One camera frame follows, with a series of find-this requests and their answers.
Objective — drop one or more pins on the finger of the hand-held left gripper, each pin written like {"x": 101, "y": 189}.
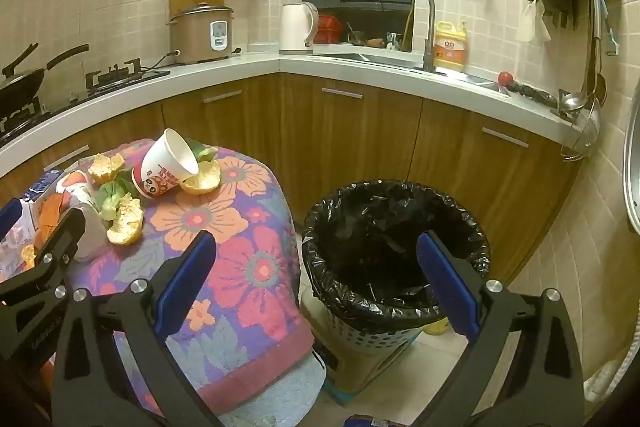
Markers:
{"x": 9, "y": 217}
{"x": 67, "y": 232}

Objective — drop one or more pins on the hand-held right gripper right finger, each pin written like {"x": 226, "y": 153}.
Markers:
{"x": 447, "y": 284}

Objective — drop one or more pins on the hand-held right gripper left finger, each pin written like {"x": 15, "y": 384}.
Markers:
{"x": 182, "y": 279}

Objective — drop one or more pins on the green bok choy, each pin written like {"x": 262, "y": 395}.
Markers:
{"x": 112, "y": 198}

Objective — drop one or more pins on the white perforated trash bin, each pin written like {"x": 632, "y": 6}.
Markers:
{"x": 370, "y": 332}

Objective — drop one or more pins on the white paper cup red print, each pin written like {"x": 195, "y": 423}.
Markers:
{"x": 165, "y": 162}

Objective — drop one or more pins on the orange wrapper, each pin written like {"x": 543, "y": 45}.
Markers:
{"x": 52, "y": 217}

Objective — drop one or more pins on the white and red wrapper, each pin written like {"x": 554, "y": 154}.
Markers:
{"x": 75, "y": 189}

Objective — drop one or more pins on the small orange peel piece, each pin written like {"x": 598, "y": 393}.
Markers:
{"x": 29, "y": 256}

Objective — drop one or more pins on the yellow item on floor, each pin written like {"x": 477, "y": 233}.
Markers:
{"x": 436, "y": 327}

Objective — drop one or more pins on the blue printed carton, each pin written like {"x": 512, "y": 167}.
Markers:
{"x": 42, "y": 184}

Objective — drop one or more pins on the floral towel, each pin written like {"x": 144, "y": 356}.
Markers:
{"x": 235, "y": 257}

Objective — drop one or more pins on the beige box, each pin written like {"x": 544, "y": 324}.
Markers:
{"x": 370, "y": 372}

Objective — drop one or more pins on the loose green leaf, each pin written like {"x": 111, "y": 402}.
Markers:
{"x": 205, "y": 152}

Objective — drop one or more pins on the black wok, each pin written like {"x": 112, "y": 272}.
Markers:
{"x": 20, "y": 84}

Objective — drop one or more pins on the light blue cloth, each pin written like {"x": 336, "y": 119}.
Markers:
{"x": 280, "y": 397}

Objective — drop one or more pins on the black gas stove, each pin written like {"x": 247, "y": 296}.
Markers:
{"x": 115, "y": 77}

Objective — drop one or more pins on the wooden kitchen cabinet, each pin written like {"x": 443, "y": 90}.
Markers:
{"x": 350, "y": 142}

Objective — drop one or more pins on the dark scrubbing brush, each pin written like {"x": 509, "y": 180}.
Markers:
{"x": 532, "y": 94}

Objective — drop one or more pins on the red tomato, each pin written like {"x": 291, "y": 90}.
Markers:
{"x": 505, "y": 78}

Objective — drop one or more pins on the steel ladle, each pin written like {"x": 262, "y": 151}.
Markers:
{"x": 575, "y": 99}

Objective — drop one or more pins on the yellow detergent bottle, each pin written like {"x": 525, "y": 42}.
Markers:
{"x": 450, "y": 49}

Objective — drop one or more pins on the brown rice cooker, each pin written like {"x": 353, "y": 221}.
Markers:
{"x": 200, "y": 34}

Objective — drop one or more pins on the steel sink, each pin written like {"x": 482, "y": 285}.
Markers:
{"x": 370, "y": 59}

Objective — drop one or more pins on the steel faucet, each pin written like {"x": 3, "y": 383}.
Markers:
{"x": 429, "y": 32}

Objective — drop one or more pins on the dark bowl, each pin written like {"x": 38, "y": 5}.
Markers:
{"x": 357, "y": 38}

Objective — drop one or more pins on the hanging white cloth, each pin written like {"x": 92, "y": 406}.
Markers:
{"x": 531, "y": 22}

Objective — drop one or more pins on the red basket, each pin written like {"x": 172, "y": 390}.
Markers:
{"x": 329, "y": 29}

